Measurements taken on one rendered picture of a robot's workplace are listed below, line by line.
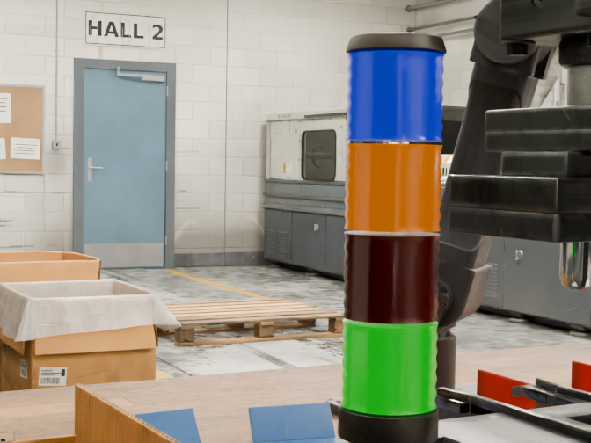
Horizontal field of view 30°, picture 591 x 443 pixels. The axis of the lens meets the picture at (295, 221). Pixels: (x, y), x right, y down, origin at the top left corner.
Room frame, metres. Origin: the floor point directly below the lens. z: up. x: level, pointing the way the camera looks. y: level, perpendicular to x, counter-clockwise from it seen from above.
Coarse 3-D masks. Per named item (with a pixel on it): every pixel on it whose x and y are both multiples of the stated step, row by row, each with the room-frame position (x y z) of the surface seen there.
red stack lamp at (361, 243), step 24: (360, 240) 0.42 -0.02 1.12; (384, 240) 0.42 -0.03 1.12; (408, 240) 0.42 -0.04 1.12; (432, 240) 0.42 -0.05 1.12; (360, 264) 0.42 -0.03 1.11; (384, 264) 0.42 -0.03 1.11; (408, 264) 0.42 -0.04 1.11; (432, 264) 0.42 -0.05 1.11; (360, 288) 0.42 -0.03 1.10; (384, 288) 0.42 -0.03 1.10; (408, 288) 0.42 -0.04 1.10; (432, 288) 0.42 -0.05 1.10; (360, 312) 0.42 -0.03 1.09; (384, 312) 0.42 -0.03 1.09; (408, 312) 0.42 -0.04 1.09; (432, 312) 0.42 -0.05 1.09
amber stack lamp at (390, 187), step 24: (360, 144) 0.42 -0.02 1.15; (384, 144) 0.42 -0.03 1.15; (408, 144) 0.42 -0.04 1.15; (360, 168) 0.42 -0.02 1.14; (384, 168) 0.42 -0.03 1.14; (408, 168) 0.42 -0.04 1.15; (432, 168) 0.42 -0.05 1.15; (360, 192) 0.42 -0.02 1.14; (384, 192) 0.42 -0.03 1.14; (408, 192) 0.42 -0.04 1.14; (432, 192) 0.42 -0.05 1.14; (360, 216) 0.42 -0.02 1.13; (384, 216) 0.42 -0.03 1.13; (408, 216) 0.42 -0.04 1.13; (432, 216) 0.42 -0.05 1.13
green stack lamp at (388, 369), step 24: (360, 336) 0.42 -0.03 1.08; (384, 336) 0.42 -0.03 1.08; (408, 336) 0.42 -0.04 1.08; (432, 336) 0.43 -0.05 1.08; (360, 360) 0.42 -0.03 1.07; (384, 360) 0.42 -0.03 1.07; (408, 360) 0.42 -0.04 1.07; (432, 360) 0.43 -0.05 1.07; (360, 384) 0.42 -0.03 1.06; (384, 384) 0.42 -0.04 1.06; (408, 384) 0.42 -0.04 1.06; (432, 384) 0.43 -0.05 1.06; (360, 408) 0.42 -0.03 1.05; (384, 408) 0.42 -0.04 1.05; (408, 408) 0.42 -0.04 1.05; (432, 408) 0.43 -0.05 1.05
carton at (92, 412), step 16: (80, 384) 0.86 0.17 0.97; (80, 400) 0.85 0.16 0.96; (96, 400) 0.81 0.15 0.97; (80, 416) 0.85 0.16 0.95; (96, 416) 0.81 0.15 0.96; (112, 416) 0.78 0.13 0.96; (128, 416) 0.75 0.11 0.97; (0, 432) 0.83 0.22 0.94; (80, 432) 0.85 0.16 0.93; (96, 432) 0.81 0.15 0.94; (112, 432) 0.78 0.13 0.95; (128, 432) 0.75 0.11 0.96; (144, 432) 0.73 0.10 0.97; (160, 432) 0.71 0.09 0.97
